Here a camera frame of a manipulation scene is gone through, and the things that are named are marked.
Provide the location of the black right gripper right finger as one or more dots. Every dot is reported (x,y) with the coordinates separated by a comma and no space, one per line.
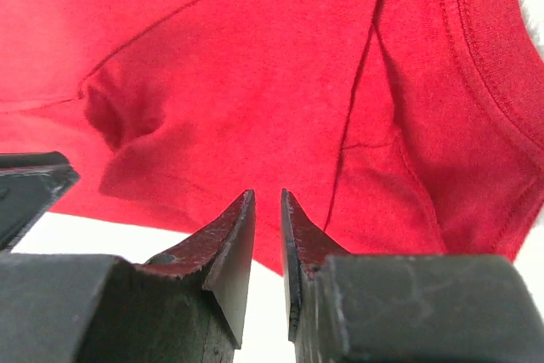
(344,307)

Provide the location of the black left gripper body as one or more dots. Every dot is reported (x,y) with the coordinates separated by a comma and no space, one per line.
(31,184)

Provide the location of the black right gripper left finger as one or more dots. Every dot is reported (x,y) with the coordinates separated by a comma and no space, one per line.
(186,304)

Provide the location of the red t shirt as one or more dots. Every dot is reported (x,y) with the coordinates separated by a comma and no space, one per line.
(401,126)

